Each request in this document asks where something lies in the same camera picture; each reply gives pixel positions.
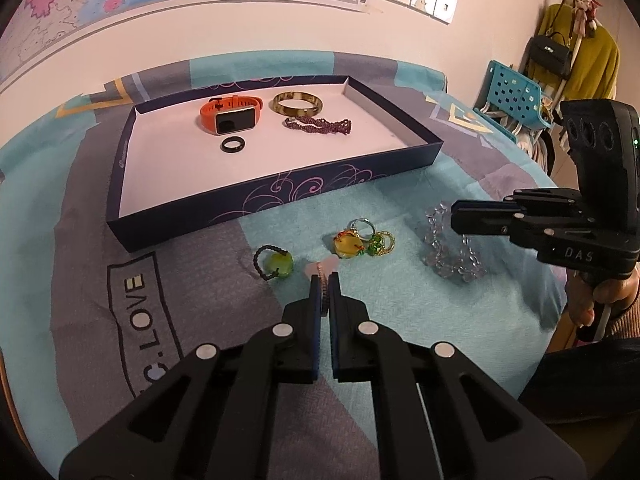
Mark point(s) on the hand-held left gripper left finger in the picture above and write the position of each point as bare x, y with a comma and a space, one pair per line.
315, 320

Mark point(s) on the person's right hand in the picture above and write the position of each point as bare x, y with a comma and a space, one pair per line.
585, 300

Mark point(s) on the dark blue box tray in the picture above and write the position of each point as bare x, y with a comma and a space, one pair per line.
175, 180

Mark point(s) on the yellow bead pendant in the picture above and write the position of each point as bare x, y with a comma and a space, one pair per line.
348, 246

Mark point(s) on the person's dark clothing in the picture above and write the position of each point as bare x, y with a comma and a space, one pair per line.
575, 380

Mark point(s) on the printed blue grey cloth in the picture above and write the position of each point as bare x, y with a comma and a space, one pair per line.
210, 285

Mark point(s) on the pink hanging ornament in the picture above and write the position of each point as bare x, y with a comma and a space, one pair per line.
585, 10

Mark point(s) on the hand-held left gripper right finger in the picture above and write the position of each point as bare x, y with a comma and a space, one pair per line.
335, 320

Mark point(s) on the orange smartwatch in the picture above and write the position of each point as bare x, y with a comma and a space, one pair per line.
232, 117

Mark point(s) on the blue plastic basket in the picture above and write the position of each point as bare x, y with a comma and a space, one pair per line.
515, 90

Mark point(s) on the yellow garment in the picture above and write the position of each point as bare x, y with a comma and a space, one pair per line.
597, 60

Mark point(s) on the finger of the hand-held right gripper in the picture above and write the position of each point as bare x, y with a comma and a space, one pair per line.
480, 222
485, 205

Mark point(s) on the amber bangle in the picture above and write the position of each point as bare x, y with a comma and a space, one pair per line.
280, 109

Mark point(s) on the black handbag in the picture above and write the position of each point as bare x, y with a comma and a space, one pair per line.
550, 55

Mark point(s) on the person's right forearm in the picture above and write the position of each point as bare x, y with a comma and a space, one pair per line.
627, 322

